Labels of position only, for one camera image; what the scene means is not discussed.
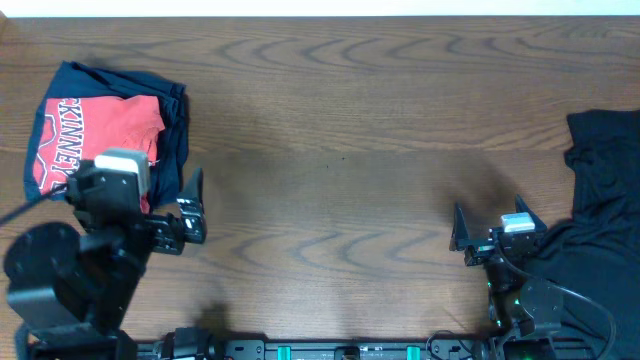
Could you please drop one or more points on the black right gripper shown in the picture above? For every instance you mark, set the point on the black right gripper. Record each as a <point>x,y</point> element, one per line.
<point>481,249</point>

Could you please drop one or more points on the black garment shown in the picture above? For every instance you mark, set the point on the black garment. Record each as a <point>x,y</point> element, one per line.
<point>595,253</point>

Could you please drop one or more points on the red orange t-shirt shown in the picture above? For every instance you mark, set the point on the red orange t-shirt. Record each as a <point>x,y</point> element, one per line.
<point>77,129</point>

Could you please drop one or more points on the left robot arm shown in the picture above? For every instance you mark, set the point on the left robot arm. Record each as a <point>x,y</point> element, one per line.
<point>72,289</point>

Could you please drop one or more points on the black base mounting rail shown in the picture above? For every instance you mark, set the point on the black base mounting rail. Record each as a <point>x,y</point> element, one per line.
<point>198,343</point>

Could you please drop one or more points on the folded navy blue garment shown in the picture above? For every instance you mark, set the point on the folded navy blue garment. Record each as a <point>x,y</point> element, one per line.
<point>76,80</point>

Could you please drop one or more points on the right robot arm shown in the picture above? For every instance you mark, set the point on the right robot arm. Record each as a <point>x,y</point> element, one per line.
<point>525,310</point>

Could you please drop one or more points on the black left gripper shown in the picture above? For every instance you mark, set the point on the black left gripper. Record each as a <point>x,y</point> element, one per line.
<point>161,233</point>

